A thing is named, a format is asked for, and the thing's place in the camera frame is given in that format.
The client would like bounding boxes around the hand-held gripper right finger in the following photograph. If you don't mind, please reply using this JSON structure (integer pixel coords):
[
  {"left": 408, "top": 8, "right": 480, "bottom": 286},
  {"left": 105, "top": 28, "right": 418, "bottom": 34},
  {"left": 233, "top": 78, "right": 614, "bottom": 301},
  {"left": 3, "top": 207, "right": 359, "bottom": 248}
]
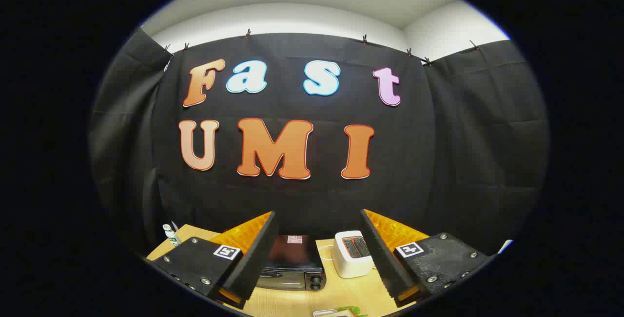
[{"left": 360, "top": 209, "right": 493, "bottom": 308}]

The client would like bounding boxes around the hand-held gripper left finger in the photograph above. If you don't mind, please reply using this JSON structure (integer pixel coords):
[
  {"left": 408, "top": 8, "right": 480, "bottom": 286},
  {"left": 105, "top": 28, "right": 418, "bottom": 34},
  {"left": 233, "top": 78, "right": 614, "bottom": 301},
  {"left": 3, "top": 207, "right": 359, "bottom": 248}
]
[{"left": 145, "top": 211, "right": 279, "bottom": 310}]

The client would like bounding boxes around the white green printed bottle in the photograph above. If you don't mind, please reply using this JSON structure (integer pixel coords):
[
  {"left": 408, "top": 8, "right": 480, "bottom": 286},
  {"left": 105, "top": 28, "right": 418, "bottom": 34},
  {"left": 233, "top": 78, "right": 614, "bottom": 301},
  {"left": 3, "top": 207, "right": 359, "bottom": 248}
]
[{"left": 162, "top": 223, "right": 182, "bottom": 248}]

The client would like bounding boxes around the black toaster oven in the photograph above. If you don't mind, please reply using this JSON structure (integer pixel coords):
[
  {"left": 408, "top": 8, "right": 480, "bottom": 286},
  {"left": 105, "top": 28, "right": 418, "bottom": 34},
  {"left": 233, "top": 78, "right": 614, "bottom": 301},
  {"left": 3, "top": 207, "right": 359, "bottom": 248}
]
[{"left": 256, "top": 234, "right": 327, "bottom": 292}]

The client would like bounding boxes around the white toaster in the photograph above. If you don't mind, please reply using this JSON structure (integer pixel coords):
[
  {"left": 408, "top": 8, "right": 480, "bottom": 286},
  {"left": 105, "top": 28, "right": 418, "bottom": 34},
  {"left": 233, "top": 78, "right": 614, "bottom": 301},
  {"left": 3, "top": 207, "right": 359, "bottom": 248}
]
[{"left": 334, "top": 230, "right": 375, "bottom": 279}]

